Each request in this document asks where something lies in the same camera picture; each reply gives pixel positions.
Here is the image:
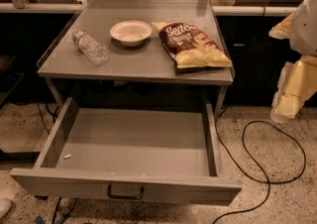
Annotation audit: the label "grey cabinet with top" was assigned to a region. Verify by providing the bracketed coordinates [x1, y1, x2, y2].
[38, 0, 234, 115]

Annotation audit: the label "black drawer handle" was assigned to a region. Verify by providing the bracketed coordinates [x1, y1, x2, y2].
[107, 184, 145, 200]

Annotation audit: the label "open grey top drawer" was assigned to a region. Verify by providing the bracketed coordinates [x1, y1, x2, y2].
[11, 99, 241, 205]

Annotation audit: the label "black cables under cabinet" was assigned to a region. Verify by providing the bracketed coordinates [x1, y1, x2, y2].
[34, 102, 77, 224]

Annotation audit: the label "white shoe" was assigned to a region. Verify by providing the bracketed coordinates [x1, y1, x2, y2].
[0, 198, 13, 219]

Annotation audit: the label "brown yellow chip bag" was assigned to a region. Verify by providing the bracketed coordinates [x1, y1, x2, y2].
[152, 22, 232, 68]

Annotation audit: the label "clear plastic water bottle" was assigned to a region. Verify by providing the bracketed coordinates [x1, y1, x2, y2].
[72, 29, 110, 66]

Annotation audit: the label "white paper bowl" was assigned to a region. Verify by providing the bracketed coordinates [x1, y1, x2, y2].
[110, 21, 152, 47]

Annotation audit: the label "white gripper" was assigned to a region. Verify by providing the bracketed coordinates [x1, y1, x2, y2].
[268, 0, 317, 123]

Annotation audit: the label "black floor cable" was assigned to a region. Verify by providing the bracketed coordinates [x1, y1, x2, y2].
[211, 105, 307, 224]

